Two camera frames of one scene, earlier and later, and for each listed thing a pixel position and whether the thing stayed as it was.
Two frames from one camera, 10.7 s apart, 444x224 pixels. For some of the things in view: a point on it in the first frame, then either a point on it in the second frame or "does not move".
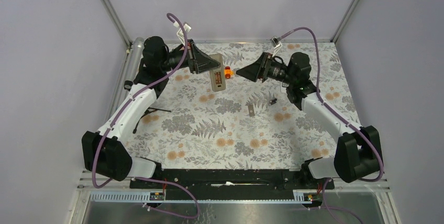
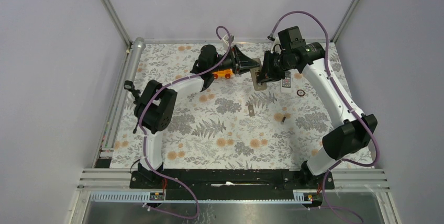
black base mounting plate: x=209 y=183 does not move
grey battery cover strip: x=251 y=110 does not move
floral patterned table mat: x=252 y=125 does not move
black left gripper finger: x=199 y=60 -> x=243 y=62
